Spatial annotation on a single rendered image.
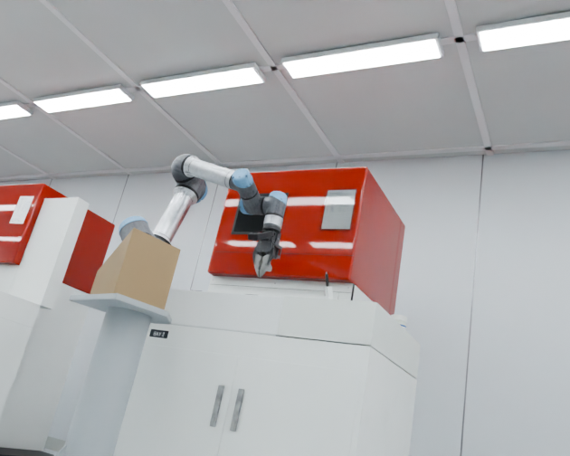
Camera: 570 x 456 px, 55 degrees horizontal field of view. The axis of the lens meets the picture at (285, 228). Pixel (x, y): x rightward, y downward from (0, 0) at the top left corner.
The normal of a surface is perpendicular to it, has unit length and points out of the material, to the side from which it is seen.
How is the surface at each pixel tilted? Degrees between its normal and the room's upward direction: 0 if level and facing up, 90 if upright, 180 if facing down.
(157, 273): 90
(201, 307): 90
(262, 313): 90
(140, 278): 90
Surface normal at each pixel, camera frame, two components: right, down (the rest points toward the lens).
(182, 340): -0.43, -0.40
